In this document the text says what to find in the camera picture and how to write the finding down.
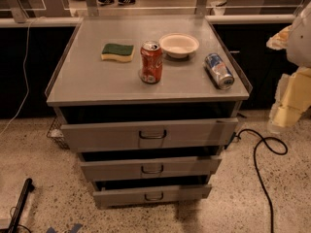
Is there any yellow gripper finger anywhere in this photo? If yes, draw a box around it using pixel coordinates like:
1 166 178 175
267 67 311 134
266 25 292 50

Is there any grey drawer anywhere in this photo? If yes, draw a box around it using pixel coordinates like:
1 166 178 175
61 117 238 152
80 156 221 182
93 184 212 208

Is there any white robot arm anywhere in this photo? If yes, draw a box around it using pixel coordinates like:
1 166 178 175
266 2 311 133

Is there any grey top drawer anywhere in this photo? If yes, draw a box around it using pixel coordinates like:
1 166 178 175
61 117 238 152

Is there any grey drawer cabinet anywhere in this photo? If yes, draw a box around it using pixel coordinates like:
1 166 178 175
47 16 252 196

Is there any grey bottom drawer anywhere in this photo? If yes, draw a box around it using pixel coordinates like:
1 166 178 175
93 184 212 208

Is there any blue silver can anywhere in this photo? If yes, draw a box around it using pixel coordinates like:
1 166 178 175
204 53 234 90

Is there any white bowl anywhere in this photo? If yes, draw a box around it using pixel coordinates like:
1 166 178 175
159 33 199 58

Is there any red soda can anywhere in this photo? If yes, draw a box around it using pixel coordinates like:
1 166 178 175
140 41 162 83

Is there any green yellow sponge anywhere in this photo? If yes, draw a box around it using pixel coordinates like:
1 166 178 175
101 43 135 62

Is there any person's right shoe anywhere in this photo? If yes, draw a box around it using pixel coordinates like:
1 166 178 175
118 0 136 6

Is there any person's shoe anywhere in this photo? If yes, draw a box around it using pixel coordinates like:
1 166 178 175
97 0 115 6
118 0 136 6

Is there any person's left shoe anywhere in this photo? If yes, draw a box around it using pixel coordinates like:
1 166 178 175
97 0 115 6

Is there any blue floor tape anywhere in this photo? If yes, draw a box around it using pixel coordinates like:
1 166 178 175
45 223 83 233

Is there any black bar on floor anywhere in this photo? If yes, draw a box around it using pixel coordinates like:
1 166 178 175
6 178 34 233

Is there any black floor cable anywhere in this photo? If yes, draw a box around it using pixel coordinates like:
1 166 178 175
232 128 289 233

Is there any wire basket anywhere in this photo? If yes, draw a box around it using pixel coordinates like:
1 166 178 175
47 117 69 150

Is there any white cable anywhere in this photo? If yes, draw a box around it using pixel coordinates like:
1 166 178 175
0 17 45 137

